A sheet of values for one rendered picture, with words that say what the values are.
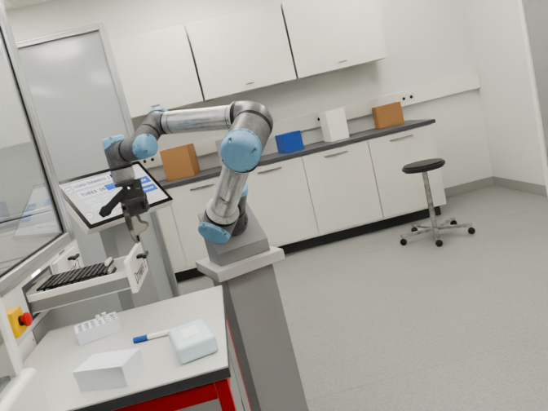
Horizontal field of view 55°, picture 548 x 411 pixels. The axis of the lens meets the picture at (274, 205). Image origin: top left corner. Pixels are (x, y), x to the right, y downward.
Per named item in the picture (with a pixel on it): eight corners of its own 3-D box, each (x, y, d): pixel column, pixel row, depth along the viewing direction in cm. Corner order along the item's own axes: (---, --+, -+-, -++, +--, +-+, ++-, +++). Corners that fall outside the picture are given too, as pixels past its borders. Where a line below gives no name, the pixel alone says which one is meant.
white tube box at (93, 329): (118, 322, 163) (114, 311, 163) (122, 329, 156) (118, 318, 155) (77, 338, 159) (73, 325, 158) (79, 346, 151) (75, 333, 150)
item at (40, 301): (142, 267, 196) (137, 252, 195) (131, 288, 171) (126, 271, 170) (33, 296, 193) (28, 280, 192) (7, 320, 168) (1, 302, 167)
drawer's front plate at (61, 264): (83, 269, 227) (76, 245, 225) (64, 289, 198) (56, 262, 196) (79, 271, 226) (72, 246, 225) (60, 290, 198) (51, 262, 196)
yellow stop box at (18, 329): (30, 327, 152) (23, 304, 151) (22, 337, 145) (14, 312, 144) (12, 332, 152) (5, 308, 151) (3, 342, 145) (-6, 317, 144)
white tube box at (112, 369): (145, 367, 125) (139, 346, 125) (127, 386, 117) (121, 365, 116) (99, 373, 129) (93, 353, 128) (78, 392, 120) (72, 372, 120)
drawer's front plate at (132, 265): (148, 269, 198) (140, 241, 196) (138, 293, 170) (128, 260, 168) (143, 271, 198) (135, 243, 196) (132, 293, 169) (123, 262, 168)
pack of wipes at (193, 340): (170, 345, 135) (165, 329, 135) (205, 332, 138) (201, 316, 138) (181, 366, 121) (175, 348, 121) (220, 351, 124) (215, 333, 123)
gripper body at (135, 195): (148, 213, 177) (138, 178, 175) (122, 219, 176) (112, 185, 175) (150, 209, 185) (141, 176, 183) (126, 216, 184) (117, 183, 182)
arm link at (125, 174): (108, 172, 174) (112, 170, 182) (112, 186, 175) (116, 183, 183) (130, 166, 174) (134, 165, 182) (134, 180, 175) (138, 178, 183)
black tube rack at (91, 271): (118, 276, 191) (113, 258, 190) (109, 290, 174) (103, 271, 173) (57, 291, 190) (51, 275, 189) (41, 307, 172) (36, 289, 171)
